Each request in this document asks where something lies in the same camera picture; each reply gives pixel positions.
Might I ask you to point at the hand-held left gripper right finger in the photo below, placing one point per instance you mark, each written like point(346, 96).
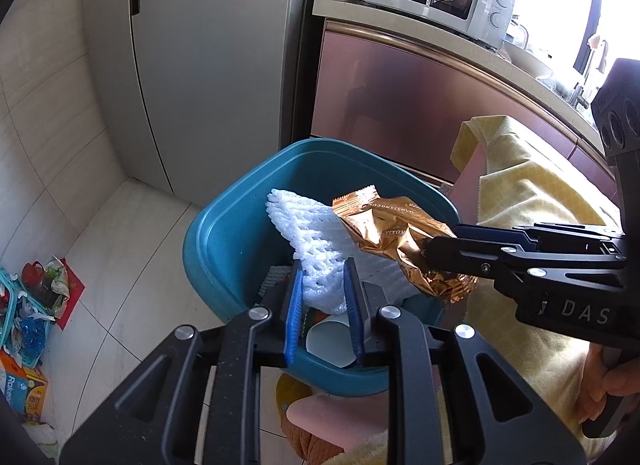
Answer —
point(352, 310)

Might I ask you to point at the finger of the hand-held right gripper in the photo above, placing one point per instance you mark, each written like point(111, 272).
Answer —
point(465, 257)
point(500, 236)

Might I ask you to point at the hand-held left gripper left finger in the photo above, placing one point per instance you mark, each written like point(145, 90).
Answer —
point(295, 310)

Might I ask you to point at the small orange piece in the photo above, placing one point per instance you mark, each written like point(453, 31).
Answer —
point(315, 318)

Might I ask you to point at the white paper cup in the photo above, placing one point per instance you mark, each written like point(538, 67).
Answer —
point(327, 342)

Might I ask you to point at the gold snack wrapper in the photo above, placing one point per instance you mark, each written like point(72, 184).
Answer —
point(395, 225)

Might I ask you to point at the white foam net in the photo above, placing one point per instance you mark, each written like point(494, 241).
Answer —
point(305, 230)

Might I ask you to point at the teal plastic bin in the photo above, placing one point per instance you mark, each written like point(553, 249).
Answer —
point(230, 245)

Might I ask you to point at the person's right hand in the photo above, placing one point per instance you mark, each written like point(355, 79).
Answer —
point(595, 375)

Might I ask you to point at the yellow checked blanket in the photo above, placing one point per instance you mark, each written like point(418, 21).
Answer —
point(525, 185)

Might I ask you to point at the pink cloth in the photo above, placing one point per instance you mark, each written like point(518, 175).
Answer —
point(330, 417)

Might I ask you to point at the orange knitted cloth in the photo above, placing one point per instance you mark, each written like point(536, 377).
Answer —
point(310, 447)

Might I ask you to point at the large white bowl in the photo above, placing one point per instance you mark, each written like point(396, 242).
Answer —
point(527, 62)

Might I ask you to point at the kitchen counter with cabinets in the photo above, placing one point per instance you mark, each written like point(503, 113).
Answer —
point(400, 90)

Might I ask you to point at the metal faucet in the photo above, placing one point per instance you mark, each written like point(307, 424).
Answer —
point(587, 75)

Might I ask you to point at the glass kettle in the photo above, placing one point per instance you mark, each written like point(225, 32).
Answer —
point(517, 32)

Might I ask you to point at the red packet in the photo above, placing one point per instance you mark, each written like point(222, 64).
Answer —
point(70, 295)

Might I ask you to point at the grey refrigerator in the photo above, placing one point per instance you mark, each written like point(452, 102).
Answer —
point(200, 70)

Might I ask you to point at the teal plastic basket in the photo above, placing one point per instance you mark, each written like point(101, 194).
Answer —
point(20, 315)

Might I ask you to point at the blue and orange tissue box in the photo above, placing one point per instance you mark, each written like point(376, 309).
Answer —
point(25, 387)

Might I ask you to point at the white plastic bag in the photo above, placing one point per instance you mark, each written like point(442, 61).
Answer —
point(42, 437)

